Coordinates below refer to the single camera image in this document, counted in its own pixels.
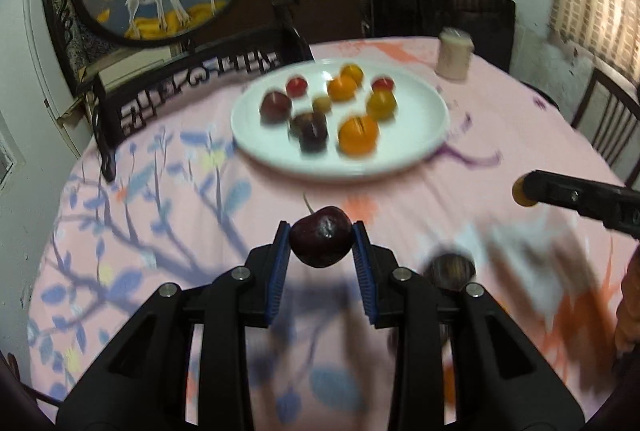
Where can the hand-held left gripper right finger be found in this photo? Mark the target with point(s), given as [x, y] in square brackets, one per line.
[364, 271]

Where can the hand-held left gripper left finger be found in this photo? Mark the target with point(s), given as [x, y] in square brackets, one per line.
[279, 271]

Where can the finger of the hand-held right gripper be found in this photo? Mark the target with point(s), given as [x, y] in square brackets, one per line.
[575, 196]

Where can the dark red cherry with stem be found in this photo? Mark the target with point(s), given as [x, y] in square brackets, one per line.
[320, 236]

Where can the small dark plum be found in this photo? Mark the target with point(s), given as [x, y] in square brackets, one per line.
[314, 141]

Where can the large mandarin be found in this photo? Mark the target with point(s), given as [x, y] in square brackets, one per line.
[358, 134]

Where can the white oval plate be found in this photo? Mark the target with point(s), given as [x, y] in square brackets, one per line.
[415, 131]

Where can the large purple plum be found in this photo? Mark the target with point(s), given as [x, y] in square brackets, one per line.
[275, 106]

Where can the yellow orange citrus fruit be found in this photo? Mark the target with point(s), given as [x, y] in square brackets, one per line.
[381, 104]

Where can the small red tomato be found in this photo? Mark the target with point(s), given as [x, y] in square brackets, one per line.
[383, 84]

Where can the person's right hand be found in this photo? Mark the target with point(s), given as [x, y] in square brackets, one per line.
[630, 306]

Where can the slatted dark wooden chair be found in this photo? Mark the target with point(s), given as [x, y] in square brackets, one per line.
[607, 116]

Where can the pink floral tablecloth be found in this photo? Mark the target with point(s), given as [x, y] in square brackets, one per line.
[200, 211]

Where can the beige drink can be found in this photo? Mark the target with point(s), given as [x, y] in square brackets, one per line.
[454, 56]

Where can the black panel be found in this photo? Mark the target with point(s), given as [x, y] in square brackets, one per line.
[450, 6]

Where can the leaning picture frames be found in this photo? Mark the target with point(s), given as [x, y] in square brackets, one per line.
[130, 66]

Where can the brown cardboard box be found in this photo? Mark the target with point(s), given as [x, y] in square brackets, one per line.
[330, 6]

